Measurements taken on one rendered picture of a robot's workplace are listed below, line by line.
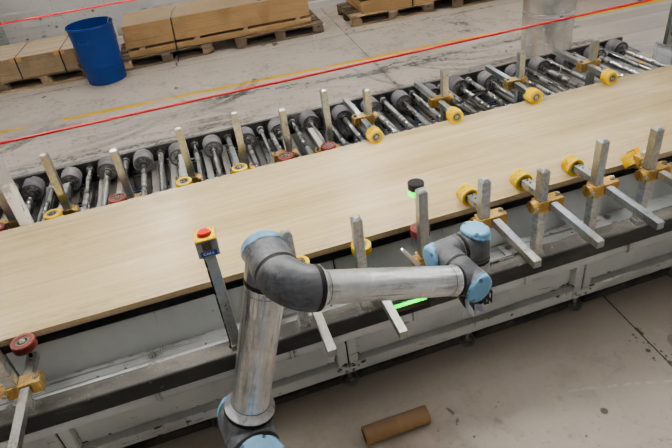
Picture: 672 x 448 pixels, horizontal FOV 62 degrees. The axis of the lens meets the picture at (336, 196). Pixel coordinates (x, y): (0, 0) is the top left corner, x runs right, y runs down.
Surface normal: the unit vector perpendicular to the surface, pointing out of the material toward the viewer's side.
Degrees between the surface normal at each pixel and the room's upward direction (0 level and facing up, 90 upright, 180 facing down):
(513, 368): 0
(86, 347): 90
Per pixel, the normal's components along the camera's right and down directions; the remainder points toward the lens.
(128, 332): 0.29, 0.49
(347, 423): -0.11, -0.83
